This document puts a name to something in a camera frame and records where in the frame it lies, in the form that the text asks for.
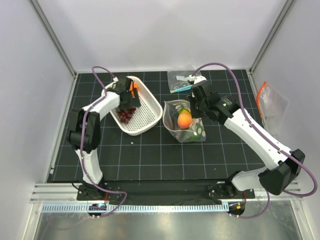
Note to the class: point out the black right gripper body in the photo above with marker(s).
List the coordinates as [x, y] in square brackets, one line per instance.
[198, 108]

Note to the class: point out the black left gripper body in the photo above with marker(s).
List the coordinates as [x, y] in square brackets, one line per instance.
[131, 102]

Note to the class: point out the dark red toy grapes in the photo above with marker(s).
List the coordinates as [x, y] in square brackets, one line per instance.
[126, 115]

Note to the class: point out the peach toy fruit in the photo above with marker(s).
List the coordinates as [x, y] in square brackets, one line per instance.
[184, 121]

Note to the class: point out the clear white-dotted zip bag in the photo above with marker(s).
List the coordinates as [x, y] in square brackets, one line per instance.
[169, 118]

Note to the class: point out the green toy bell pepper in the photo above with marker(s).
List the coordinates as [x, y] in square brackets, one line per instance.
[192, 137]

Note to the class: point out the yellow green toy mango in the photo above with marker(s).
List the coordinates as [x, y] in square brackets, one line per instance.
[184, 111]

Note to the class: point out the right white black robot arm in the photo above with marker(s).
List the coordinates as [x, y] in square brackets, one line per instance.
[278, 171]

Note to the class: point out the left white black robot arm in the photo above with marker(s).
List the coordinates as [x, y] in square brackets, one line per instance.
[85, 132]

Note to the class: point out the clear blue-zipper bag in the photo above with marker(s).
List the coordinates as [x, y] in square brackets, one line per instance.
[178, 79]

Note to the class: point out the clear orange-zipper bag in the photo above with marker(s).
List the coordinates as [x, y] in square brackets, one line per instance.
[272, 107]

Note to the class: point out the orange toy fruit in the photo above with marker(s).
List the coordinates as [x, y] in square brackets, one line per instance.
[133, 87]

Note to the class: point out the white perforated plastic basket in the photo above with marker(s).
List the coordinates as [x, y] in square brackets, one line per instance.
[146, 116]

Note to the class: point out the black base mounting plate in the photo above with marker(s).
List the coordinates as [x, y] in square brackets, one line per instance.
[171, 192]

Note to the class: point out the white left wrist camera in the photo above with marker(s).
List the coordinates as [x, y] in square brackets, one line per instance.
[113, 84]

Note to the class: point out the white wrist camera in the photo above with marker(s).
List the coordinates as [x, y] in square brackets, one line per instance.
[113, 84]
[196, 80]

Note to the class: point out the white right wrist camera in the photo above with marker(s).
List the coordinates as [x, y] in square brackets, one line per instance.
[196, 80]

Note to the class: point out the aluminium front rail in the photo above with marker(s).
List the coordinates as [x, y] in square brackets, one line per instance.
[64, 198]

